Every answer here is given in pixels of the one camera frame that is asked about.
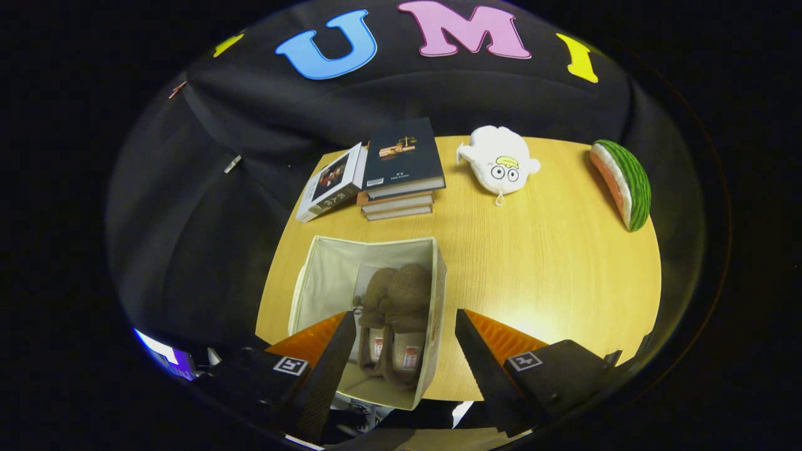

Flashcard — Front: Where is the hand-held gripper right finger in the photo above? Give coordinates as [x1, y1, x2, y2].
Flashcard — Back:
[455, 308, 624, 438]

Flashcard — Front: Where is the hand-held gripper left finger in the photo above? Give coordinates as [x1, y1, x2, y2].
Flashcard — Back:
[200, 310, 358, 442]

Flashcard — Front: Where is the beige fabric storage box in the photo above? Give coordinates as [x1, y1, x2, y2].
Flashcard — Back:
[288, 236, 447, 411]

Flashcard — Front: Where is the brown fuzzy shoe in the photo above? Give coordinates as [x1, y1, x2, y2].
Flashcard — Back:
[352, 268, 402, 376]
[380, 263, 434, 390]

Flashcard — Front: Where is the lit computer screen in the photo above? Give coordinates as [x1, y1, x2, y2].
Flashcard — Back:
[133, 328, 198, 381]

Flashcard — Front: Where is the white book with portrait cover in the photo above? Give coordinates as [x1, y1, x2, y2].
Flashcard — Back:
[296, 142, 368, 224]

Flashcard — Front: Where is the white plush toy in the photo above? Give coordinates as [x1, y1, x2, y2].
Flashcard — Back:
[456, 125, 541, 206]

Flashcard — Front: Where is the dark book with scales print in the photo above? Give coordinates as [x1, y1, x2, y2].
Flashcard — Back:
[362, 117, 447, 201]

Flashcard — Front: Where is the watermelon slice plush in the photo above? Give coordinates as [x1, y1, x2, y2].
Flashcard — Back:
[589, 139, 652, 232]

